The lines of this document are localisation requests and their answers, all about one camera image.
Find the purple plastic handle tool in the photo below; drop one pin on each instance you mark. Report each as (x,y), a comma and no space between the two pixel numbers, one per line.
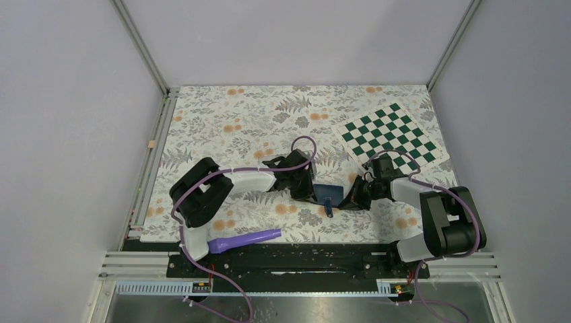
(221,245)

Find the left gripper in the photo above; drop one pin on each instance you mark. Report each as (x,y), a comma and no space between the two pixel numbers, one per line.
(308,194)

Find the green white checkerboard mat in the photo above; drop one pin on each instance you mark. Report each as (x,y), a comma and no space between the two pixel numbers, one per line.
(391,129)

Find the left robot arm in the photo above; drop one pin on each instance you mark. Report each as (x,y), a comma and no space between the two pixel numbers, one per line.
(199,194)

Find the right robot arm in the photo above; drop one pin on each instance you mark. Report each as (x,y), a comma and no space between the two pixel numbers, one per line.
(450,222)

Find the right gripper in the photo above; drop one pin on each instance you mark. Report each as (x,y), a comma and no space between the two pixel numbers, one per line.
(353,200)

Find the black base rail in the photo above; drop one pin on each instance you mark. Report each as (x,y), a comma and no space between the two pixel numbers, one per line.
(295,268)

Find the navy blue card holder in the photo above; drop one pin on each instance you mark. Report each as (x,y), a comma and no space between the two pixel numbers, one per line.
(328,196)

